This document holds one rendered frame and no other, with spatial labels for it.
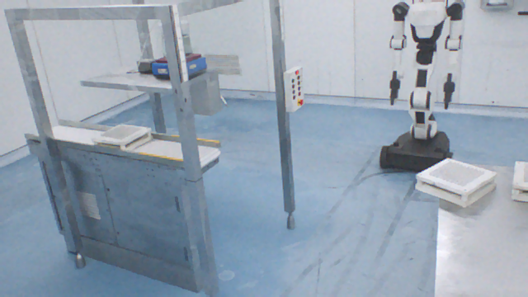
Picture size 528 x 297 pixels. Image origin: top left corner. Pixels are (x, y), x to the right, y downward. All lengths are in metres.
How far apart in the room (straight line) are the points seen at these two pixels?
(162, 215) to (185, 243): 0.21
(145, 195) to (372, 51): 3.71
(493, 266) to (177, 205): 1.64
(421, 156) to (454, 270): 2.52
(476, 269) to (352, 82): 4.45
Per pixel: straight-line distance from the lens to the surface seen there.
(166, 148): 2.81
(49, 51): 6.10
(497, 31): 5.66
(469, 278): 1.79
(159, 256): 3.10
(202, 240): 2.61
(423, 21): 4.15
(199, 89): 2.57
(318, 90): 6.24
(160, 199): 2.84
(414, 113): 4.30
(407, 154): 4.28
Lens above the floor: 1.89
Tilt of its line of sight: 22 degrees down
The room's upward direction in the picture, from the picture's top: 5 degrees counter-clockwise
